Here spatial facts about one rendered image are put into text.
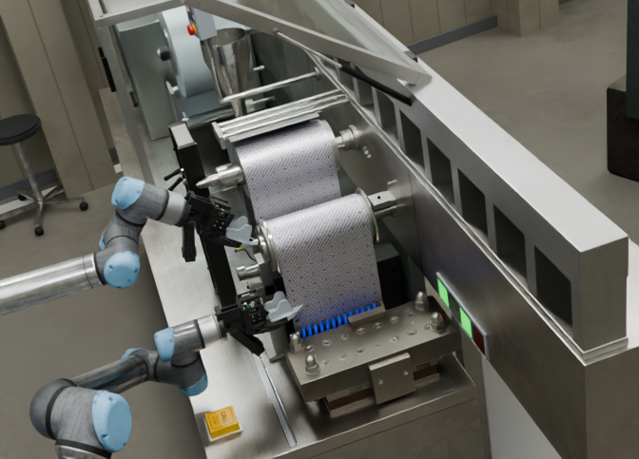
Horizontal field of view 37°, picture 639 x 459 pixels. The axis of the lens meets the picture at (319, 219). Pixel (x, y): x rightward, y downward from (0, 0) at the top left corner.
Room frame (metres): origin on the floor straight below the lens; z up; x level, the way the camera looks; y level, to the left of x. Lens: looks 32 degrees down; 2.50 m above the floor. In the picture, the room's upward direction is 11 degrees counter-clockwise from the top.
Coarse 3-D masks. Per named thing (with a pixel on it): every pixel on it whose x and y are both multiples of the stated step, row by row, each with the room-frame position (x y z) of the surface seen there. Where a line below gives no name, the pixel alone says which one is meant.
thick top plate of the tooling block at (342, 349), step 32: (384, 320) 1.85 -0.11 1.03; (416, 320) 1.82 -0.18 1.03; (448, 320) 1.80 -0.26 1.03; (288, 352) 1.80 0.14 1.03; (320, 352) 1.78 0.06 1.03; (352, 352) 1.75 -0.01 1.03; (384, 352) 1.73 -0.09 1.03; (416, 352) 1.73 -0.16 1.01; (448, 352) 1.75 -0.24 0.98; (320, 384) 1.68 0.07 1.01; (352, 384) 1.70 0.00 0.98
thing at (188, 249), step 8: (184, 224) 1.89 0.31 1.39; (192, 224) 1.89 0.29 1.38; (184, 232) 1.89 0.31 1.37; (192, 232) 1.89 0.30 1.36; (184, 240) 1.89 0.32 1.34; (192, 240) 1.89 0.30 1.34; (184, 248) 1.89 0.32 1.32; (192, 248) 1.89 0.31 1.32; (184, 256) 1.89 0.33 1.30; (192, 256) 1.89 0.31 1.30
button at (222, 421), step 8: (224, 408) 1.77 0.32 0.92; (232, 408) 1.76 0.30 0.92; (208, 416) 1.75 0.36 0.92; (216, 416) 1.74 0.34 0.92; (224, 416) 1.74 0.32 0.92; (232, 416) 1.73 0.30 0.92; (208, 424) 1.72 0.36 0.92; (216, 424) 1.72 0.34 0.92; (224, 424) 1.71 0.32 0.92; (232, 424) 1.71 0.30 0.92; (216, 432) 1.70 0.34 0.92; (224, 432) 1.70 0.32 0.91
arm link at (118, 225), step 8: (112, 216) 1.90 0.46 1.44; (120, 216) 1.87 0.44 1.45; (112, 224) 1.87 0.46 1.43; (120, 224) 1.86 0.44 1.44; (128, 224) 1.86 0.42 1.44; (136, 224) 1.86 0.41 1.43; (144, 224) 1.87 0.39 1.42; (104, 232) 1.89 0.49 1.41; (112, 232) 1.84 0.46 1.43; (120, 232) 1.83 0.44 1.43; (128, 232) 1.84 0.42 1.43; (136, 232) 1.86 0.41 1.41; (104, 240) 1.87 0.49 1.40; (136, 240) 1.83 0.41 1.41; (104, 248) 1.86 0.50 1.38
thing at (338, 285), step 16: (336, 256) 1.90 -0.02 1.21; (352, 256) 1.91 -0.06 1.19; (368, 256) 1.92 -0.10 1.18; (288, 272) 1.88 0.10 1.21; (304, 272) 1.89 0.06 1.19; (320, 272) 1.90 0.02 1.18; (336, 272) 1.90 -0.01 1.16; (352, 272) 1.91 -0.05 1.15; (368, 272) 1.92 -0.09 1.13; (288, 288) 1.88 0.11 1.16; (304, 288) 1.89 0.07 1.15; (320, 288) 1.89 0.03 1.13; (336, 288) 1.90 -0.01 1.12; (352, 288) 1.91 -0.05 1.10; (368, 288) 1.92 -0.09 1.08; (304, 304) 1.88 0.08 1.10; (320, 304) 1.89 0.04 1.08; (336, 304) 1.90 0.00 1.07; (352, 304) 1.91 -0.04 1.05; (368, 304) 1.92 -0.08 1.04; (304, 320) 1.88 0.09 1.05; (320, 320) 1.89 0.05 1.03
